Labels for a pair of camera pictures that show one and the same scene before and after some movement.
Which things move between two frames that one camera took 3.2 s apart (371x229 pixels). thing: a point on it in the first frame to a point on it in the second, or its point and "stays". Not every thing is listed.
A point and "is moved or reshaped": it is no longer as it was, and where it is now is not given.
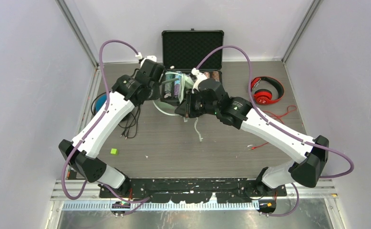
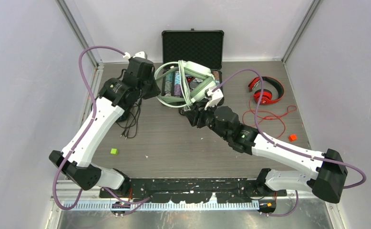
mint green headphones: (170, 109) is moved or reshaped
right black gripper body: (198, 107) to (207, 117)
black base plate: (194, 190) stays
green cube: (114, 151) stays
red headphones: (264, 97) stays
